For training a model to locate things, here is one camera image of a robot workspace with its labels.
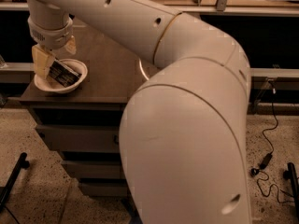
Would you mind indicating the top grey drawer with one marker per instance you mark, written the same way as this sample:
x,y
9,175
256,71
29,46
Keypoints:
x,y
96,139

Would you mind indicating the grey drawer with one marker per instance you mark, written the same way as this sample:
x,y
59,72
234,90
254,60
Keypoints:
x,y
96,139
103,189
94,169

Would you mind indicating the metal window railing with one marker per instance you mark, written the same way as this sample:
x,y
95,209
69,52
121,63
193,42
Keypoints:
x,y
281,8

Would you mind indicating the grey drawer cabinet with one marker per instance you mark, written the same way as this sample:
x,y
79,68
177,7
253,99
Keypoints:
x,y
114,74

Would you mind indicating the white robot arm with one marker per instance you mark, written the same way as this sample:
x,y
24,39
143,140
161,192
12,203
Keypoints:
x,y
183,132

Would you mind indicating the black stand leg left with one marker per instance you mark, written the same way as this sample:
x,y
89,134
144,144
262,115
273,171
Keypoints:
x,y
21,163

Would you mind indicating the white paper bowl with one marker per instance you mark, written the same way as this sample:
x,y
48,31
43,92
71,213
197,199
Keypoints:
x,y
50,85

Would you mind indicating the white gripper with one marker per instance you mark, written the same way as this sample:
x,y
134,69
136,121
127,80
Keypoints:
x,y
50,35

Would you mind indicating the bottom grey drawer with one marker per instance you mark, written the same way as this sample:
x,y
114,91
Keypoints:
x,y
103,189

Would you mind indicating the black stand leg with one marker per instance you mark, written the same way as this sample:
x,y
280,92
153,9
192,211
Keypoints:
x,y
21,163
290,174

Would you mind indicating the black rxbar chocolate wrapper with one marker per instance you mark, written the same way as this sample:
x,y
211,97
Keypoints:
x,y
62,72

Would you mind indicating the middle grey drawer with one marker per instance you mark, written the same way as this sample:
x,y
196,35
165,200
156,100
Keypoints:
x,y
94,169

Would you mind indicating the black stand leg right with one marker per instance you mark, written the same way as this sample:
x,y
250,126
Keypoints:
x,y
290,174

